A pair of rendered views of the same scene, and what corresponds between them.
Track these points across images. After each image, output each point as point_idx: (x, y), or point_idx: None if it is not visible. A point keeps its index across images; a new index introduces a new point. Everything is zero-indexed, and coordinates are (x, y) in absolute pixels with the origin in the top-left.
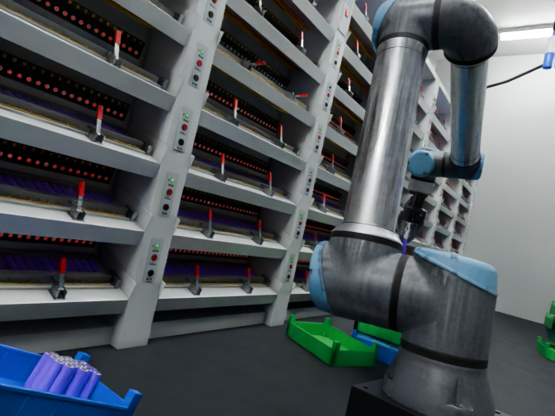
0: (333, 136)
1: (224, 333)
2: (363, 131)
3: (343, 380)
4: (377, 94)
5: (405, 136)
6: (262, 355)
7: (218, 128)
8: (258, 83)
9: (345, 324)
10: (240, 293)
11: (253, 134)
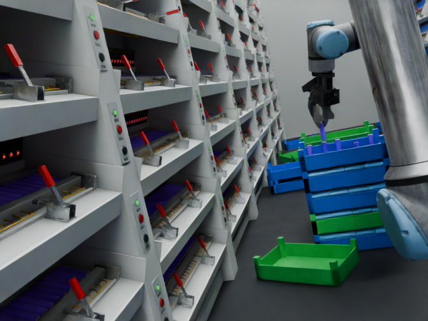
0: (192, 41)
1: (218, 320)
2: (378, 57)
3: (367, 294)
4: (378, 10)
5: (424, 48)
6: (283, 319)
7: (134, 105)
8: (135, 22)
9: (273, 229)
10: (209, 269)
11: (156, 90)
